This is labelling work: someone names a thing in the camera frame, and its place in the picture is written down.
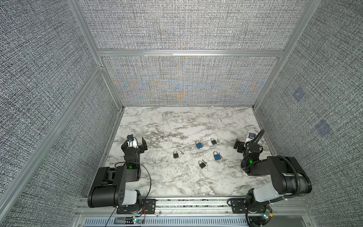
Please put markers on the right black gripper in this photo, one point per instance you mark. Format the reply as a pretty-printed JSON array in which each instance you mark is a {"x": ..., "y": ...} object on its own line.
[{"x": 241, "y": 145}]

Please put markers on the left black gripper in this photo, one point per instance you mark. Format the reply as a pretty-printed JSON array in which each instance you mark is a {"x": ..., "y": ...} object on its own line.
[{"x": 140, "y": 148}]

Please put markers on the blue padlock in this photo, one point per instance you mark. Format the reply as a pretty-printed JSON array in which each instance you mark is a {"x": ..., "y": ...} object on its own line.
[
  {"x": 217, "y": 156},
  {"x": 198, "y": 144}
]

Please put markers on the small black padlock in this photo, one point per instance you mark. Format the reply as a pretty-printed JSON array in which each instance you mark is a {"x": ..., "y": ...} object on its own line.
[
  {"x": 202, "y": 164},
  {"x": 175, "y": 155},
  {"x": 213, "y": 141}
]

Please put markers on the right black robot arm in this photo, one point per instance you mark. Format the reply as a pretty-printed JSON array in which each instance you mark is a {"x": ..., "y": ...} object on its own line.
[{"x": 288, "y": 179}]

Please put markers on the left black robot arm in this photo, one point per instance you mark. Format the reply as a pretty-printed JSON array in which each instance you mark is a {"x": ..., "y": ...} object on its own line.
[{"x": 109, "y": 185}]

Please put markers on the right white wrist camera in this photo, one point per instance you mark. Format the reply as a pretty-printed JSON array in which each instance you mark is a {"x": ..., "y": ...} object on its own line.
[{"x": 251, "y": 138}]

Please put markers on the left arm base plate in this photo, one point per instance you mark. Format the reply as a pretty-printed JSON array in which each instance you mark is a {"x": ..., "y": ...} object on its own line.
[{"x": 147, "y": 206}]

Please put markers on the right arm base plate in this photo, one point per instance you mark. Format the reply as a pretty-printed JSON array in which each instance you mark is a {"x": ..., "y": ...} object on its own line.
[{"x": 239, "y": 206}]

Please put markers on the aluminium front rail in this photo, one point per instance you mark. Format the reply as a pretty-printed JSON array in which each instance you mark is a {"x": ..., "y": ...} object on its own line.
[{"x": 194, "y": 211}]

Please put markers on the aluminium frame back bar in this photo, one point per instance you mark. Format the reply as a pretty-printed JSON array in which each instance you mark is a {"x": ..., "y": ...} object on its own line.
[{"x": 181, "y": 53}]

